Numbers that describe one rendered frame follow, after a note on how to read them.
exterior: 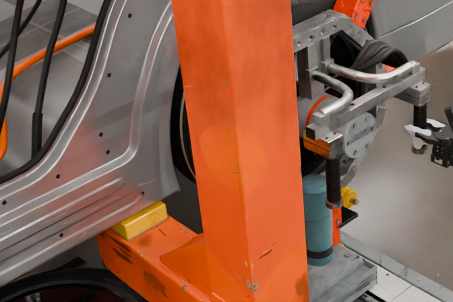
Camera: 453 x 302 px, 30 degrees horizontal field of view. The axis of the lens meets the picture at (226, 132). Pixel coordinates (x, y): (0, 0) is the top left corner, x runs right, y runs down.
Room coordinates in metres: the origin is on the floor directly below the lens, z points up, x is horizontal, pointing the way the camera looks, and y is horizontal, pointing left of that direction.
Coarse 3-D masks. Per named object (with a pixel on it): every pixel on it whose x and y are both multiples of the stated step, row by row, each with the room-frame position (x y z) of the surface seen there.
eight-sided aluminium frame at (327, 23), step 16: (320, 16) 2.08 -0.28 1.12; (336, 16) 2.07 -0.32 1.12; (304, 32) 1.99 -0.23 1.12; (320, 32) 2.02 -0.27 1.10; (336, 32) 2.13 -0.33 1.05; (352, 32) 2.09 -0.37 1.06; (368, 112) 2.18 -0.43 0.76; (384, 112) 2.17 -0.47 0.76; (352, 160) 2.09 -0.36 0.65; (352, 176) 2.08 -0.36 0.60
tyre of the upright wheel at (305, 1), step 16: (304, 0) 2.11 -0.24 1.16; (320, 0) 2.14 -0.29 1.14; (304, 16) 2.10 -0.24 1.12; (176, 80) 2.03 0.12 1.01; (176, 96) 2.01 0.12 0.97; (176, 112) 2.00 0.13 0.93; (176, 128) 2.00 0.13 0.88; (176, 144) 2.00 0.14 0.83; (176, 160) 2.04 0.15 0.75; (192, 160) 1.95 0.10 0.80; (192, 176) 2.02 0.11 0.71
